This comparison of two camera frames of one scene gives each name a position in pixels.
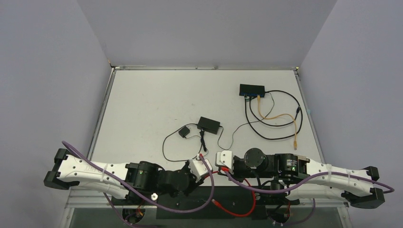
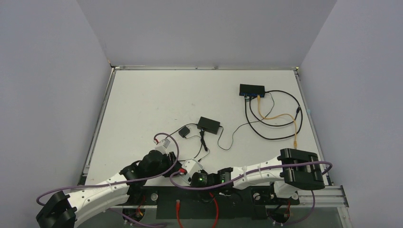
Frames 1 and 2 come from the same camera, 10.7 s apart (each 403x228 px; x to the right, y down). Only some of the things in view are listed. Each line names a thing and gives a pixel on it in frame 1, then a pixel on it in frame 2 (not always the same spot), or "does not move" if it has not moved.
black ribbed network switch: [247, 90] does not move
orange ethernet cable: [295, 142] does not move
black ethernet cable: [282, 137] does not move
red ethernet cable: [226, 169] -> [215, 222]
